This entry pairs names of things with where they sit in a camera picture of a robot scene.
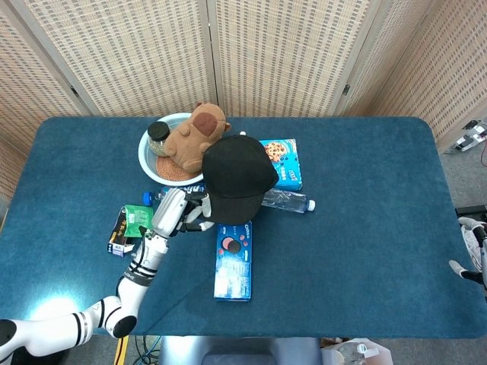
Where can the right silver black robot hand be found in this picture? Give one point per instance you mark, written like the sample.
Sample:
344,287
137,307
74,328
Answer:
484,258

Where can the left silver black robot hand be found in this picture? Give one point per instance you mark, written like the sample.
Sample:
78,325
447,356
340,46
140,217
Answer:
171,209

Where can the black baseball cap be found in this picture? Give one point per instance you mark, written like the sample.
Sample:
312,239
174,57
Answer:
236,171

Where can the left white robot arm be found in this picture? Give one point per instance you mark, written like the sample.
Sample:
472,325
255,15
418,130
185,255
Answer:
133,283

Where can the blue label drink bottle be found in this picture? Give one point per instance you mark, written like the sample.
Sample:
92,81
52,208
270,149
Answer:
190,188

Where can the orange round mesh pad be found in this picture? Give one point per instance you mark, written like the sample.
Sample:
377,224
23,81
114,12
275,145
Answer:
169,171

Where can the black floor stand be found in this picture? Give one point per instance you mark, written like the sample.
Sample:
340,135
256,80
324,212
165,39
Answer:
472,211

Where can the black yellow small box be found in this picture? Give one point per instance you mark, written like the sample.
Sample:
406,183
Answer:
118,228

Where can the light blue plastic bowl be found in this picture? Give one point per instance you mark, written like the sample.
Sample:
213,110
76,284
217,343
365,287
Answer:
146,152

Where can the brown capybara plush toy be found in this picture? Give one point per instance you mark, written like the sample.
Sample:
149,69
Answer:
194,140

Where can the glass jar with black lid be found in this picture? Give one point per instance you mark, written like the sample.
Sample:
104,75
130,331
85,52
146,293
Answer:
158,133

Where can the blue Oreo cookie box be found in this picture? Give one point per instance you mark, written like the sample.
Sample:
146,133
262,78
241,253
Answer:
233,273

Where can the clear plastic water bottle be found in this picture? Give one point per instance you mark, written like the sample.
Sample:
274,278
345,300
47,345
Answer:
287,200

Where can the white electronic device on floor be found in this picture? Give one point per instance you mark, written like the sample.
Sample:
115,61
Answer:
466,138

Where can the blue chocolate chip cookie box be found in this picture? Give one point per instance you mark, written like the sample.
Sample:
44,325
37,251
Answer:
287,167

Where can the blue table cloth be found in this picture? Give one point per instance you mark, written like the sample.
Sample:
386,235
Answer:
342,247

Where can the black screen hinge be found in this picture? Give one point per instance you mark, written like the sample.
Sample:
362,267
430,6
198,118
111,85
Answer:
346,89
74,91

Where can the clear plastic bag with bottle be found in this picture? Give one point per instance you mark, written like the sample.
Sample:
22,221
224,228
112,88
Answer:
354,353

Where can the woven folding screen panel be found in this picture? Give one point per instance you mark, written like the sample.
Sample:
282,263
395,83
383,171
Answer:
281,53
430,64
26,76
125,53

